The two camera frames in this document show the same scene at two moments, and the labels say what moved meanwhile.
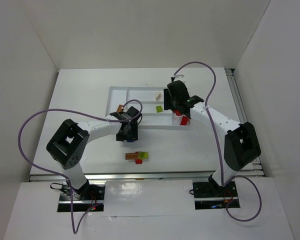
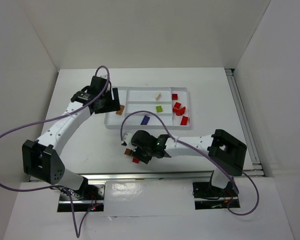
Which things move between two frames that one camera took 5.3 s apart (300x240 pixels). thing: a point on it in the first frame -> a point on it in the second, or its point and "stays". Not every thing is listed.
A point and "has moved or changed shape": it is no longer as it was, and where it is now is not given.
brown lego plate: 131,156 has moved or changed shape
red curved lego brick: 184,121 stays
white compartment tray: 154,116 stays
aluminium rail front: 243,176 stays
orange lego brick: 119,109 stays
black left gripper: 126,135 -> 114,100
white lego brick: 158,97 stays
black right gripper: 169,99 -> 142,155
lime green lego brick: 159,109 stays
